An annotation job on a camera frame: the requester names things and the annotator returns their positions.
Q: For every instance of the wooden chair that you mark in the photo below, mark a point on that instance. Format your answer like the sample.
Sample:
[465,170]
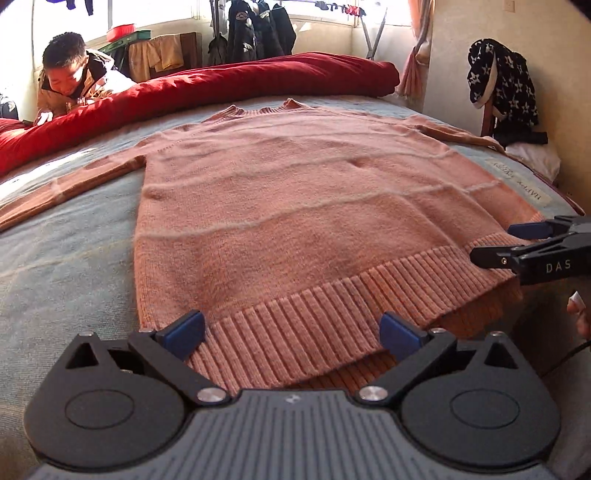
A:
[487,120]

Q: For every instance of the orange pink curtain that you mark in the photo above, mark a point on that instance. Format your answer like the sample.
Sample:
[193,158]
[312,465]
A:
[415,55]

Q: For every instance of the salmon pink striped knit sweater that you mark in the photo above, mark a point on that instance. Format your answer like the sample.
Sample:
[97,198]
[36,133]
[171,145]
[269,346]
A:
[300,221]

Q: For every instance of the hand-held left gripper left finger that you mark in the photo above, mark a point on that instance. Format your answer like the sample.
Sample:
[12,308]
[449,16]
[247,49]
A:
[184,334]

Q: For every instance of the small hanging socks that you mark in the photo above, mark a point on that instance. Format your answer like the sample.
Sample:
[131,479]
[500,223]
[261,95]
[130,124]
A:
[341,7]

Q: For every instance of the red quilt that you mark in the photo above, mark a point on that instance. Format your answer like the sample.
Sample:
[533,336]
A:
[207,87]

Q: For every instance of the black bag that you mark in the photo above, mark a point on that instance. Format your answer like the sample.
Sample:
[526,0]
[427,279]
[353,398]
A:
[8,108]

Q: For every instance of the red plastic basin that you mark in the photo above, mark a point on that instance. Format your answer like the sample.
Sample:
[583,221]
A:
[121,32]

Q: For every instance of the dark hanging jackets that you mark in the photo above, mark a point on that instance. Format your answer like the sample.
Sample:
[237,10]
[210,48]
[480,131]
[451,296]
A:
[254,32]

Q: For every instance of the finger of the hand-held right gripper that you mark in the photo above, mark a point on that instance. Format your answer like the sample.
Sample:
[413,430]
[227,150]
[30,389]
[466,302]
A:
[496,258]
[526,230]

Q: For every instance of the black star-print garment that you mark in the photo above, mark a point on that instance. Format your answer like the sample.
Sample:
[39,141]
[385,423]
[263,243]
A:
[508,78]

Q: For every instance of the blue-grey checked bed sheet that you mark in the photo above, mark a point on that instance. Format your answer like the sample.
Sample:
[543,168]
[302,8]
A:
[69,258]

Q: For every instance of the green plastic basin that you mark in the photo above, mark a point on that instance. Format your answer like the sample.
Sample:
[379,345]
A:
[138,36]

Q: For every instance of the white cloth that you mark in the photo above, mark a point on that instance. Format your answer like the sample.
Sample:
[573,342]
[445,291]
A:
[535,159]

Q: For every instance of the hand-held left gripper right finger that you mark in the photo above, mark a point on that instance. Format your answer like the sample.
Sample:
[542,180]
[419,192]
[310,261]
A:
[399,337]

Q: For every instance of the person's right hand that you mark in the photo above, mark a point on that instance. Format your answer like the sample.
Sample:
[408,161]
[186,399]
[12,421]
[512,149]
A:
[582,316]

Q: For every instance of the dark hanging garments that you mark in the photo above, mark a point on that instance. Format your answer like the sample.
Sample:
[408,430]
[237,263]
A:
[69,4]

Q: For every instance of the yellow-brown hanging clothes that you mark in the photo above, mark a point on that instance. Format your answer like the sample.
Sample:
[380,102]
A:
[157,55]

